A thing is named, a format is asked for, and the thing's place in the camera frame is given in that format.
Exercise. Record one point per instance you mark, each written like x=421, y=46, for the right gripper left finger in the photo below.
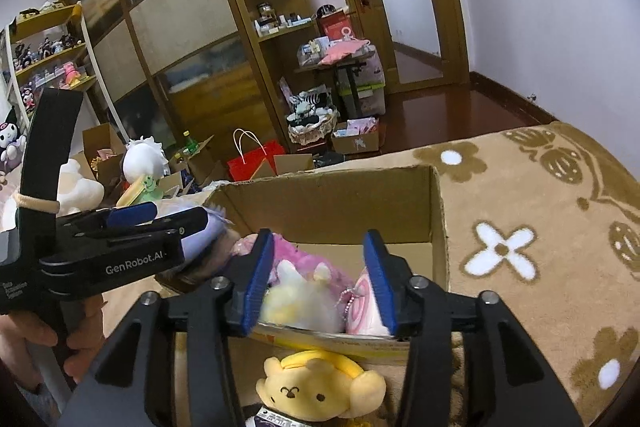
x=249, y=276

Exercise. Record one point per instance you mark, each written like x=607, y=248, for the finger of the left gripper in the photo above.
x=132, y=216

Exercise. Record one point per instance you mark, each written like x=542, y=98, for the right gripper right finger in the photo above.
x=389, y=276

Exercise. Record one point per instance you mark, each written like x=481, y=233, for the pink white plush toy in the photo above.
x=362, y=317

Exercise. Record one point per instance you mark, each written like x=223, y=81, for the pink bear plush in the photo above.
x=310, y=267

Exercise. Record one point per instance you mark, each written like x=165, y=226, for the white fluffy plush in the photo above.
x=302, y=302

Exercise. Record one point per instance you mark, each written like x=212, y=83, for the yellow dog plush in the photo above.
x=318, y=386

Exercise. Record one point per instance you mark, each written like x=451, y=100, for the left hand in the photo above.
x=22, y=327

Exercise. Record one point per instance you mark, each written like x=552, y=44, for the green frog burger plush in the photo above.
x=144, y=189

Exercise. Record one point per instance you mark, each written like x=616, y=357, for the large white cream plush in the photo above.
x=76, y=193

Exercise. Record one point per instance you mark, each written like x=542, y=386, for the white round plush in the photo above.
x=144, y=157

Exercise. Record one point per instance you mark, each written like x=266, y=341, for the brown cardboard box left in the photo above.
x=101, y=155

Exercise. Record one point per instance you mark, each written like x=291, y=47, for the open cardboard box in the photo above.
x=332, y=214

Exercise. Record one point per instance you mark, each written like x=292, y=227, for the green bottle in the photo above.
x=191, y=144

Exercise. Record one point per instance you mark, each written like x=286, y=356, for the kuromi plush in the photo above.
x=12, y=143

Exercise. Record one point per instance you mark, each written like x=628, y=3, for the red paper bag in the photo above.
x=247, y=162

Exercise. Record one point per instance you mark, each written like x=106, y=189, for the small cardboard box floor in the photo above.
x=356, y=136

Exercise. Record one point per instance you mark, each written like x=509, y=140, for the white wooden toy shelf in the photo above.
x=51, y=48

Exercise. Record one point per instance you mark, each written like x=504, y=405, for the lace basket with plush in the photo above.
x=313, y=115

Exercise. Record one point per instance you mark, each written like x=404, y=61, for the small black side table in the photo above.
x=351, y=65

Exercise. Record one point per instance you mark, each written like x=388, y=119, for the wooden wardrobe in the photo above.
x=178, y=68

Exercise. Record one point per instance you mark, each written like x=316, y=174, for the pink cloth on table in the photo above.
x=339, y=50

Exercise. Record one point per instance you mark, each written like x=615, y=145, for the red box on shelf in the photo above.
x=336, y=25

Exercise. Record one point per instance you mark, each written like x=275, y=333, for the wooden corner shelf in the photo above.
x=270, y=6

